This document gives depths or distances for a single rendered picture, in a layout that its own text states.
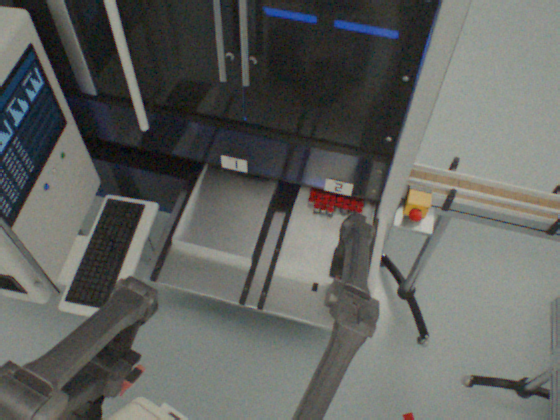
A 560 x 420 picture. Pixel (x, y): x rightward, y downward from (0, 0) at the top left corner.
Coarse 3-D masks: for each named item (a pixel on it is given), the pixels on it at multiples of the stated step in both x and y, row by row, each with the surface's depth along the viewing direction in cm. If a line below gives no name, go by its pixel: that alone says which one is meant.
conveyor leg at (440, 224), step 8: (440, 216) 190; (440, 224) 193; (432, 232) 199; (440, 232) 197; (432, 240) 203; (424, 248) 210; (432, 248) 207; (424, 256) 213; (416, 264) 221; (424, 264) 219; (416, 272) 225; (408, 280) 234; (416, 280) 231; (408, 288) 239
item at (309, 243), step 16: (304, 192) 182; (304, 208) 178; (368, 208) 179; (288, 224) 171; (304, 224) 175; (320, 224) 175; (336, 224) 175; (288, 240) 172; (304, 240) 172; (320, 240) 172; (336, 240) 172; (288, 256) 168; (304, 256) 169; (320, 256) 169; (288, 272) 165; (304, 272) 162; (320, 272) 165
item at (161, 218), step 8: (96, 200) 218; (96, 208) 224; (88, 216) 232; (96, 216) 230; (160, 216) 214; (168, 216) 212; (88, 224) 239; (160, 224) 220; (88, 232) 246; (152, 232) 228; (160, 232) 226; (152, 240) 234; (144, 248) 244; (152, 248) 242; (144, 256) 251
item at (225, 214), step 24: (216, 168) 187; (192, 192) 178; (216, 192) 182; (240, 192) 182; (264, 192) 182; (192, 216) 176; (216, 216) 176; (240, 216) 176; (264, 216) 173; (192, 240) 171; (216, 240) 171; (240, 240) 171
